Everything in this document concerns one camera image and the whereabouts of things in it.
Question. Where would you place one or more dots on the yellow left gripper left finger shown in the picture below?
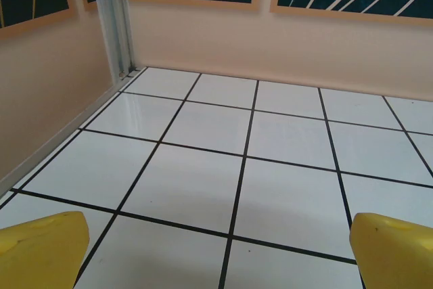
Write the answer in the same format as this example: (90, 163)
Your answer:
(40, 251)

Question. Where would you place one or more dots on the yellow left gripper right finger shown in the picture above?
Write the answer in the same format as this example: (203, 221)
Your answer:
(392, 255)

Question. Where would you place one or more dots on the aluminium floor edge rail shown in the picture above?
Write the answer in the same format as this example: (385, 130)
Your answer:
(50, 144)

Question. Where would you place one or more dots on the aluminium frame post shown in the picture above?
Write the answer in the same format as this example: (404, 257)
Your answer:
(111, 15)

